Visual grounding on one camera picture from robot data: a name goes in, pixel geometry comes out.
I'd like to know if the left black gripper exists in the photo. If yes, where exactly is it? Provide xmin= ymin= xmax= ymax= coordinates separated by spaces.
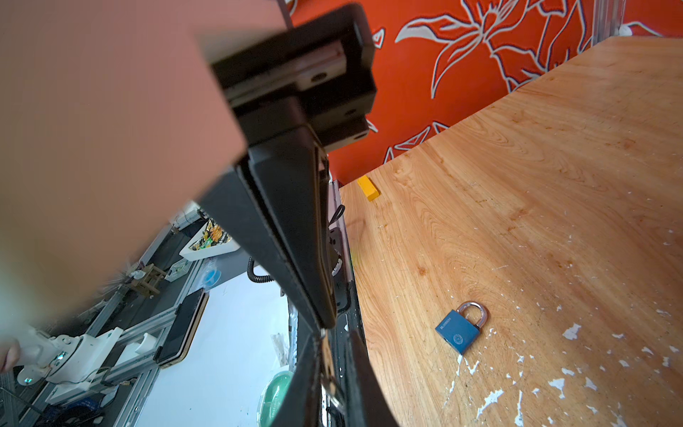
xmin=199 ymin=3 xmax=377 ymax=329

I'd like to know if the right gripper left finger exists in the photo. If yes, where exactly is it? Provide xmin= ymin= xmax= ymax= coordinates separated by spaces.
xmin=271 ymin=336 xmax=323 ymax=427

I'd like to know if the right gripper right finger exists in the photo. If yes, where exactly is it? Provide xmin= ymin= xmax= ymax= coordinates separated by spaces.
xmin=343 ymin=330 xmax=398 ymax=427

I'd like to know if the blue padlock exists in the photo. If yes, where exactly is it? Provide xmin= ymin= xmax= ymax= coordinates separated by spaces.
xmin=435 ymin=301 xmax=489 ymax=355

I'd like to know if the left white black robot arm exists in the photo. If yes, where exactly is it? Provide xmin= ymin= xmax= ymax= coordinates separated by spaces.
xmin=1 ymin=1 xmax=376 ymax=341

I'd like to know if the yellow flat block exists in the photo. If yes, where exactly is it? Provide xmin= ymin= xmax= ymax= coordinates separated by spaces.
xmin=357 ymin=175 xmax=381 ymax=201

